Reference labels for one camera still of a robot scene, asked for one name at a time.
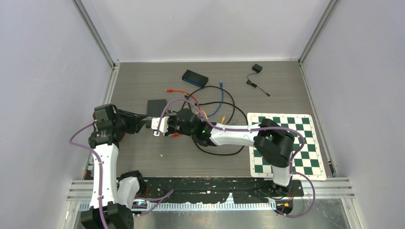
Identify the plain black network switch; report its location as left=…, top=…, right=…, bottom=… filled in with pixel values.
left=147, top=99, right=167, bottom=120

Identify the long black ethernet cable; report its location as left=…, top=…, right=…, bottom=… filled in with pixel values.
left=181, top=101, right=249, bottom=156

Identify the red ethernet cable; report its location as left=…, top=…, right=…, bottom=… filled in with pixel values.
left=165, top=88, right=203, bottom=138

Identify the orange ethernet cable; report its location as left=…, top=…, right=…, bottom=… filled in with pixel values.
left=201, top=110, right=226, bottom=125

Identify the blue ethernet cable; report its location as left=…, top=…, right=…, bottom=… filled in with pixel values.
left=207, top=81, right=225, bottom=117

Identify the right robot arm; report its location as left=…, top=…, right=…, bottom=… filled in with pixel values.
left=157, top=109, right=295, bottom=196

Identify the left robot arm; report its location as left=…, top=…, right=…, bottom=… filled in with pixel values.
left=80, top=104, right=147, bottom=229

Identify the brown object at left edge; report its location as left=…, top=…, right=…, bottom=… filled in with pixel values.
left=118, top=132, right=126, bottom=142

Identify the green white chessboard mat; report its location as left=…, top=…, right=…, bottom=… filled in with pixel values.
left=247, top=113, right=327, bottom=181

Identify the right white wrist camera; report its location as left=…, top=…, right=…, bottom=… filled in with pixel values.
left=151, top=116, right=169, bottom=136

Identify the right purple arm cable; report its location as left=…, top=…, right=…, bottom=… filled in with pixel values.
left=156, top=98, right=316, bottom=219

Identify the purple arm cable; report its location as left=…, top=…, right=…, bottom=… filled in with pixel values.
left=69, top=121, right=175, bottom=229
left=156, top=98, right=316, bottom=219

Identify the black switch with blue ports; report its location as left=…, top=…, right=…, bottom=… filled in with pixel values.
left=181, top=70, right=209, bottom=88

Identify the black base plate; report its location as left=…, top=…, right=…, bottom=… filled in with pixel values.
left=136, top=177, right=304, bottom=204

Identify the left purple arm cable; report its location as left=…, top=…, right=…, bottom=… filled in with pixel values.
left=69, top=121, right=175, bottom=229

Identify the black power adapter with cord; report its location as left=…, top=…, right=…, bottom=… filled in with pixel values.
left=246, top=63, right=272, bottom=98

